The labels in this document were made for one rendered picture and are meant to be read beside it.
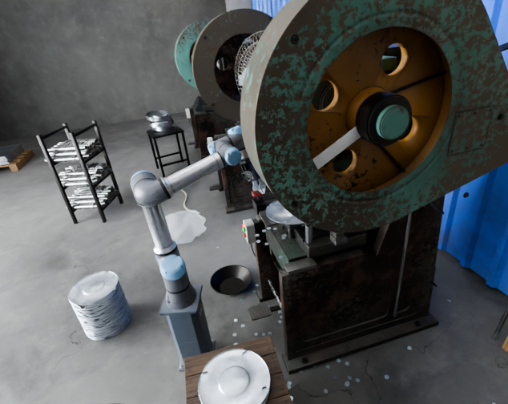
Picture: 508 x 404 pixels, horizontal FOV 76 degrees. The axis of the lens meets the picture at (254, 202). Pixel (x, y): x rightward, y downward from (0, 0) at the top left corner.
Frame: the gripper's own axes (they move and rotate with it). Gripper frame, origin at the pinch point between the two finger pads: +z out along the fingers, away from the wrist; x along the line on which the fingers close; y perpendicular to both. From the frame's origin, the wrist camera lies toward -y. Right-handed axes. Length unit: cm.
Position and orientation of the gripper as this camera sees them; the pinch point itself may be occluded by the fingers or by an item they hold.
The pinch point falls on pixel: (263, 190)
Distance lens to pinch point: 167.9
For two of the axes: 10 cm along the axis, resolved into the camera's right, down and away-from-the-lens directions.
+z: 3.8, 8.7, 3.1
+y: -4.4, 4.7, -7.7
